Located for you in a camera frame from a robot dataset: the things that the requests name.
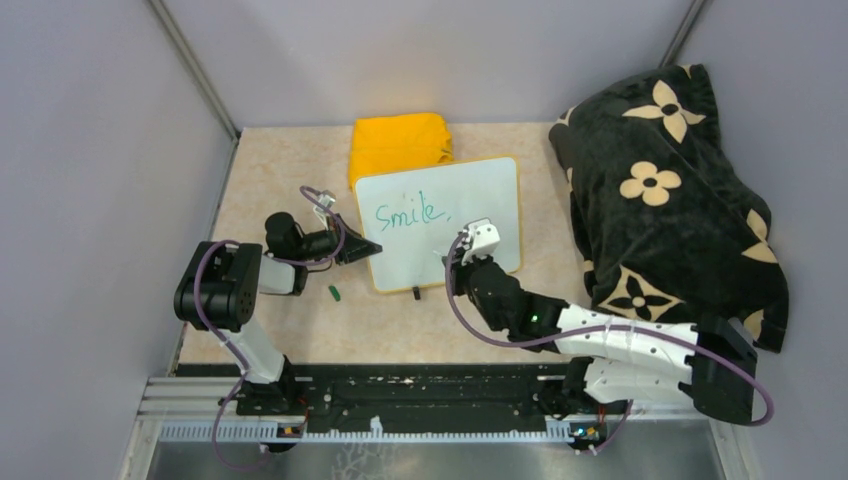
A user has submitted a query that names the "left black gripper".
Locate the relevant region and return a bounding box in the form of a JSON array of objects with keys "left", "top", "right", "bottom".
[{"left": 294, "top": 213, "right": 382, "bottom": 265}]

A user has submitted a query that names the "green marker cap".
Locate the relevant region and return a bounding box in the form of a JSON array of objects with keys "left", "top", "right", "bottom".
[{"left": 328, "top": 285, "right": 341, "bottom": 302}]

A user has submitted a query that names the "yellow-framed whiteboard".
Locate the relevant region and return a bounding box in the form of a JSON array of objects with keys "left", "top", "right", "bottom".
[{"left": 354, "top": 157, "right": 522, "bottom": 293}]

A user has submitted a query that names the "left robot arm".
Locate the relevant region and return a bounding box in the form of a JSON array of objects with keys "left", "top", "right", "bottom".
[{"left": 173, "top": 212, "right": 383, "bottom": 416}]

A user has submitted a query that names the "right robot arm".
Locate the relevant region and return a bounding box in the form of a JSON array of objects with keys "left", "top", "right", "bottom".
[{"left": 441, "top": 256, "right": 773, "bottom": 426}]

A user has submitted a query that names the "folded yellow cloth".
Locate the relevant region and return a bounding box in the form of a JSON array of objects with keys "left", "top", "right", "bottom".
[{"left": 348, "top": 112, "right": 454, "bottom": 189}]

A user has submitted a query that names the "black floral blanket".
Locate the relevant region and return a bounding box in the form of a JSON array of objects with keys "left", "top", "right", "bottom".
[{"left": 548, "top": 64, "right": 789, "bottom": 353}]

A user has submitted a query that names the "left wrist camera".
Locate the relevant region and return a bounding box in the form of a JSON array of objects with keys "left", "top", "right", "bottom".
[{"left": 313, "top": 190, "right": 336, "bottom": 225}]

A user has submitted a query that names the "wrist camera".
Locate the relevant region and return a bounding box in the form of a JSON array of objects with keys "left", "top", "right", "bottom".
[
  {"left": 460, "top": 217, "right": 501, "bottom": 265},
  {"left": 313, "top": 190, "right": 336, "bottom": 225}
]

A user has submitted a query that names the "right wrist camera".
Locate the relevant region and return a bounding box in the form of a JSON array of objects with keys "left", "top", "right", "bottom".
[{"left": 460, "top": 217, "right": 501, "bottom": 265}]

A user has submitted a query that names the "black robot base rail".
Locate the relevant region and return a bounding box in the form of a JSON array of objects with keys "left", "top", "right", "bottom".
[{"left": 211, "top": 362, "right": 627, "bottom": 452}]

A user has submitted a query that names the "right metal corner post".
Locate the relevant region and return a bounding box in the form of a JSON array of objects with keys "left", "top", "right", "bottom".
[{"left": 658, "top": 0, "right": 712, "bottom": 68}]

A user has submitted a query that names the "metal corner post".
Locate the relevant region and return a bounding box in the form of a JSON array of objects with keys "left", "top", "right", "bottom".
[
  {"left": 658, "top": 0, "right": 712, "bottom": 68},
  {"left": 145, "top": 0, "right": 241, "bottom": 142}
]

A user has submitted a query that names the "left metal corner post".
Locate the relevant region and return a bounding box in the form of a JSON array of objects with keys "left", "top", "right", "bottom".
[{"left": 145, "top": 0, "right": 241, "bottom": 142}]

